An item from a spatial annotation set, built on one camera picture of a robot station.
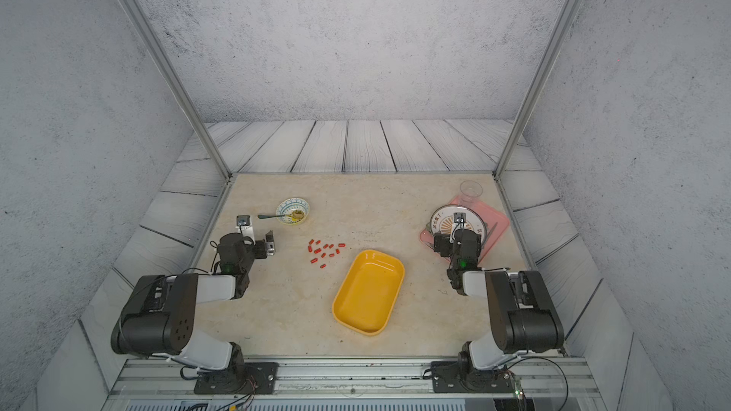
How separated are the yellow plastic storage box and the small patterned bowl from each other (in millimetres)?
282

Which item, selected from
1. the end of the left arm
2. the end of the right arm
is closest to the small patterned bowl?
the end of the left arm

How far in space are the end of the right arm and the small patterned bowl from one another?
0.48 m

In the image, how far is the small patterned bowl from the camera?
1.06 metres

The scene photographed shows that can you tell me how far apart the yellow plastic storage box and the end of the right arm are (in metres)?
0.12

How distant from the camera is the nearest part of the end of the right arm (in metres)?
0.86

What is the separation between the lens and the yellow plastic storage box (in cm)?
81

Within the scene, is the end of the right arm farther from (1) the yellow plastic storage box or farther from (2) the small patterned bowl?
(2) the small patterned bowl

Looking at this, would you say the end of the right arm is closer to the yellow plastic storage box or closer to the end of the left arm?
the yellow plastic storage box

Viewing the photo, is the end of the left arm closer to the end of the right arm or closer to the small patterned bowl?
the small patterned bowl
